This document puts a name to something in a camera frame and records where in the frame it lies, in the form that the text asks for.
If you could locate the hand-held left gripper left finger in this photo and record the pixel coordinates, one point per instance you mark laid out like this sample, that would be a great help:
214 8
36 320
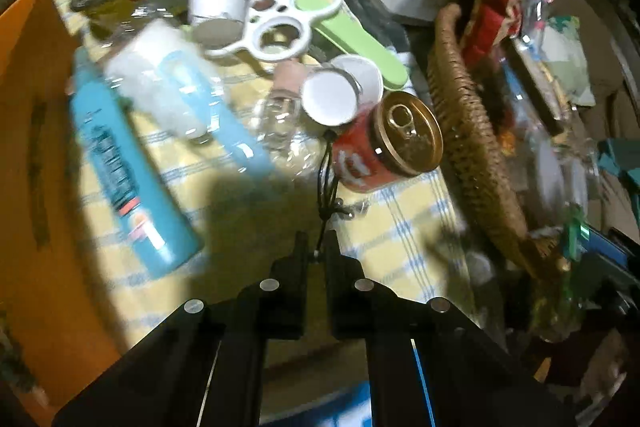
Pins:
295 297

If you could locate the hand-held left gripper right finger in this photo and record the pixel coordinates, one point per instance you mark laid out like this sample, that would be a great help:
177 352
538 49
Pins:
342 297

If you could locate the red tin can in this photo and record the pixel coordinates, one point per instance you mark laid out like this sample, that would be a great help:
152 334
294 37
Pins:
365 157

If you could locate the glass bottle with cork stopper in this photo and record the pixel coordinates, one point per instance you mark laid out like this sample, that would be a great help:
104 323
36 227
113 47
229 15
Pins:
280 112

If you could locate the orange cardboard box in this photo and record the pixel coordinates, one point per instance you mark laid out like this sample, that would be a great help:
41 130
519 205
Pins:
30 157

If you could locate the yellow checked desktop tablecloth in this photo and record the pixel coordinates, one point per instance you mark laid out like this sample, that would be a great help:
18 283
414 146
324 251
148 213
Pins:
400 217

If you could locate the teal plastic object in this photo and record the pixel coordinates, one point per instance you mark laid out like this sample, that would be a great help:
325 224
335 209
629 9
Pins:
617 157

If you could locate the brown wicker basket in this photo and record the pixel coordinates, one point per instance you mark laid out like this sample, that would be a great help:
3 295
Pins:
470 122

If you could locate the pale green packet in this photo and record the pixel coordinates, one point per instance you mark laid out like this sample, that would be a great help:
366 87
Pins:
570 57

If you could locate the blue plastic tube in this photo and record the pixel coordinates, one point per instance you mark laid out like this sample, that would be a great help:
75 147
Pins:
115 167

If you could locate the green plastic tool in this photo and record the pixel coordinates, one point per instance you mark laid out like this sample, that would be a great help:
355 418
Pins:
360 47

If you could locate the clear bag of cotton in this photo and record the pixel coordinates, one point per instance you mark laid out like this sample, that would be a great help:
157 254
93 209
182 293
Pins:
165 77

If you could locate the red foil packet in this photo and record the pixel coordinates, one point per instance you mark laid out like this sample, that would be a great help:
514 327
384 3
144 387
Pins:
495 7

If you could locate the white ringed plastic opener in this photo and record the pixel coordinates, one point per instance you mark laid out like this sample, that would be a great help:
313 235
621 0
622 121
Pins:
295 9

